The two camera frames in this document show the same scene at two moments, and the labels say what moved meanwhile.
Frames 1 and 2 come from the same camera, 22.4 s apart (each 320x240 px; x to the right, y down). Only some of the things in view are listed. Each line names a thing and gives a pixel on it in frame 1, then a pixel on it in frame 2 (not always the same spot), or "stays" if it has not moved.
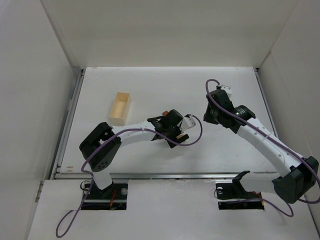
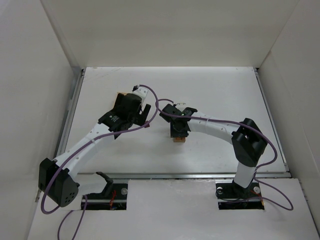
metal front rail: x=82 y=175 stays
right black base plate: x=233 y=196 stays
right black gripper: x=210 y=116 to x=179 y=130
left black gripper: x=174 y=135 to x=139 y=116
